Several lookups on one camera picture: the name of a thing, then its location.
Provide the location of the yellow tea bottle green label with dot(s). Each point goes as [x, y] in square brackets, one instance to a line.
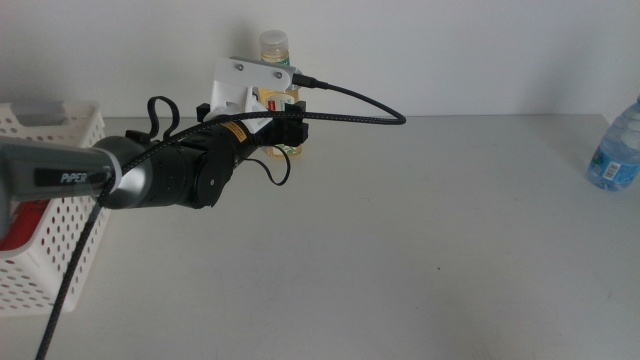
[274, 45]

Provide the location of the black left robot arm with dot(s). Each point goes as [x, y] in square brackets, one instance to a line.
[50, 165]

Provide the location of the red cola can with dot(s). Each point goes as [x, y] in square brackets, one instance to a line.
[20, 225]

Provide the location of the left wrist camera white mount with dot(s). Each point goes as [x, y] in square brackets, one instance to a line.
[235, 90]

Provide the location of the white perforated plastic basket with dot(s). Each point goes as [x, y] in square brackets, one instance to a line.
[30, 280]

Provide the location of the clear water bottle blue cap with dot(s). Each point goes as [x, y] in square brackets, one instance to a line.
[612, 160]

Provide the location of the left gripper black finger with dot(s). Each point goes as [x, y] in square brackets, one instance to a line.
[203, 112]
[290, 130]

